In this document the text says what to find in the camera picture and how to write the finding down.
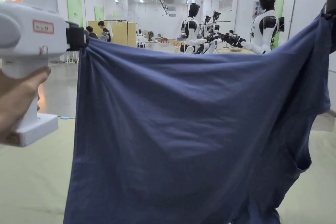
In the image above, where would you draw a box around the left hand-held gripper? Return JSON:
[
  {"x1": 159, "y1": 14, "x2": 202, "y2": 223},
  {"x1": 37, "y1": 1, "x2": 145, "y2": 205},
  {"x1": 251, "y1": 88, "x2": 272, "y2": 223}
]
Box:
[{"x1": 0, "y1": 0, "x2": 89, "y2": 148}]

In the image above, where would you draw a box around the dark blue shirt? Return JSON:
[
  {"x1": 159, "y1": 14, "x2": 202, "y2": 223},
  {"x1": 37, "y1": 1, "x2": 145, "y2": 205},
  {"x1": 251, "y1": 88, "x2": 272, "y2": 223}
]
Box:
[{"x1": 63, "y1": 11, "x2": 336, "y2": 224}]

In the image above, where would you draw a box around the person's left hand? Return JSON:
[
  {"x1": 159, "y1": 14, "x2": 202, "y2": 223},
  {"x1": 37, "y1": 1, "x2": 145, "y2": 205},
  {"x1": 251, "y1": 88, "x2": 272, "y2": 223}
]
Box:
[{"x1": 0, "y1": 66, "x2": 52, "y2": 146}]

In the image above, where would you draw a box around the white and black humanoid robot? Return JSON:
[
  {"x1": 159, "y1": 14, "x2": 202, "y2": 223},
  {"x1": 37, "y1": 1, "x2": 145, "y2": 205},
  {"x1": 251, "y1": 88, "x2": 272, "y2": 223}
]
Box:
[
  {"x1": 180, "y1": 3, "x2": 223, "y2": 54},
  {"x1": 223, "y1": 0, "x2": 285, "y2": 54},
  {"x1": 202, "y1": 10, "x2": 223, "y2": 52}
]

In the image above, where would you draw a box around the white clothes rack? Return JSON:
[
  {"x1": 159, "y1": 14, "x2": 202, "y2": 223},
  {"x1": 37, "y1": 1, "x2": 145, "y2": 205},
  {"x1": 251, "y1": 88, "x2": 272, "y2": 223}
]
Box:
[{"x1": 103, "y1": 19, "x2": 130, "y2": 46}]

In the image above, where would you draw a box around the bed with pale green sheet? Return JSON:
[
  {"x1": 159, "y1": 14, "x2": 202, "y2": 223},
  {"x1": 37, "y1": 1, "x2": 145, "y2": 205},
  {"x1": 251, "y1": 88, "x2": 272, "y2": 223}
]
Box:
[{"x1": 0, "y1": 111, "x2": 336, "y2": 224}]

